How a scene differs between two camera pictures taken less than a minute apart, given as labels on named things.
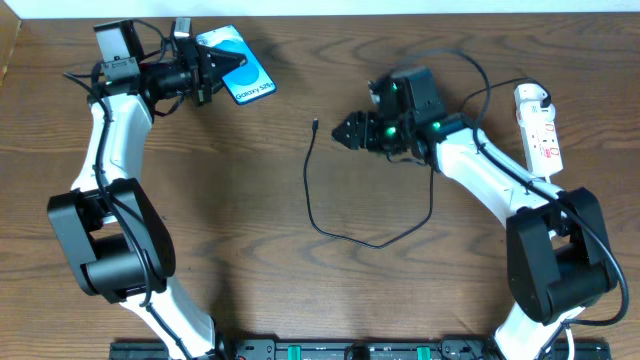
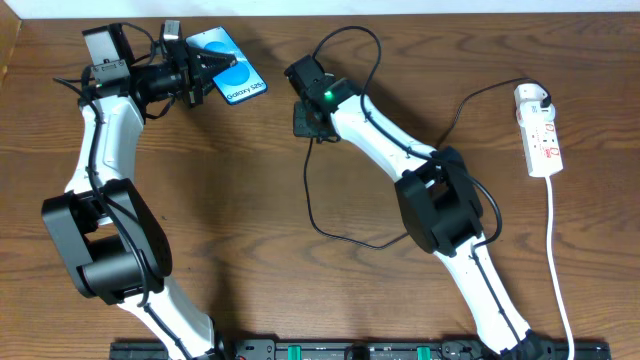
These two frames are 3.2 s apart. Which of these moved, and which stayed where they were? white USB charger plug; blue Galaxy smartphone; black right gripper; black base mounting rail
Moved: blue Galaxy smartphone; black right gripper
Stayed: black base mounting rail; white USB charger plug
